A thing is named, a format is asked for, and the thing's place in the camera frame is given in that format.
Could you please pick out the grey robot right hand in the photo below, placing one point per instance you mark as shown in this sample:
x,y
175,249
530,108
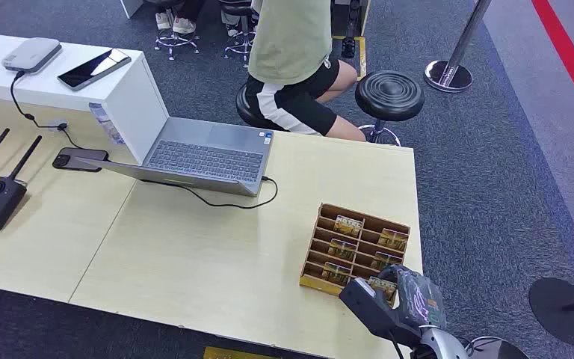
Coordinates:
x,y
420,302

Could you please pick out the gold hotel card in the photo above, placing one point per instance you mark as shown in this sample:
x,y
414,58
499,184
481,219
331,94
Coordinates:
x,y
335,273
348,225
383,285
392,240
386,259
341,249

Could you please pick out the wooden card holder box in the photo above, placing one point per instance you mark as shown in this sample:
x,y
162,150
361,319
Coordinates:
x,y
316,267

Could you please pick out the person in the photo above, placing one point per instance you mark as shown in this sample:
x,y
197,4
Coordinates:
x,y
292,44

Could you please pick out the seated person's legs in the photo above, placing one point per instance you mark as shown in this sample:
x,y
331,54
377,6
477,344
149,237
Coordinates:
x,y
183,24

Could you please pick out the chrome rimmed round base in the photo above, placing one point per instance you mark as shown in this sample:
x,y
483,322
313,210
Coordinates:
x,y
502,351

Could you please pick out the black stanchion base disc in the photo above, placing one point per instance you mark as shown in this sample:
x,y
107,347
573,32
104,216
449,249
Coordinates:
x,y
562,312

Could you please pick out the yellow floor plate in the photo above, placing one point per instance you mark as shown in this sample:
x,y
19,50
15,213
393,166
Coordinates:
x,y
232,354

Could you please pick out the black round stool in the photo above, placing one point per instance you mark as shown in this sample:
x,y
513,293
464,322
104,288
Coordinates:
x,y
390,95
245,111

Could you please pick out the grey open laptop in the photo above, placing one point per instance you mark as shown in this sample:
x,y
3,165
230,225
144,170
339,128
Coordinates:
x,y
203,158

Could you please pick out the black robot leg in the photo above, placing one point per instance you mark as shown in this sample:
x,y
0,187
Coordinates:
x,y
350,29

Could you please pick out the chrome stool base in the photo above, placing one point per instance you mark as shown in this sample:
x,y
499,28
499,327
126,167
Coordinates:
x,y
240,44
175,42

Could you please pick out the white desk riser shelf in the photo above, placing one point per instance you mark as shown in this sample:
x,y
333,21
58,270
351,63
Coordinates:
x,y
133,114

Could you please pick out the glossy smartphone with silver edge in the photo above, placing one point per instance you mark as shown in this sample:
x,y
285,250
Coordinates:
x,y
94,68

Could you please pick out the white cabinet corner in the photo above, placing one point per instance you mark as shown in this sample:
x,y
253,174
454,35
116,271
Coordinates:
x,y
131,6

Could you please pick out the grey rounded power box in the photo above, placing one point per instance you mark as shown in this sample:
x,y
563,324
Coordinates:
x,y
30,54

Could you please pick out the dark wrist camera box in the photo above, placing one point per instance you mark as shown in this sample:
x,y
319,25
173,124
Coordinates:
x,y
371,309

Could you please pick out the chrome stanchion post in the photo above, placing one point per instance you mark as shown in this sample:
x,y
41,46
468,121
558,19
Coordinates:
x,y
458,54

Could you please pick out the black smartphone with camera bump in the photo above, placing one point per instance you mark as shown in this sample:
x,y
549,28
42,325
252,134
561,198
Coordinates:
x,y
79,158

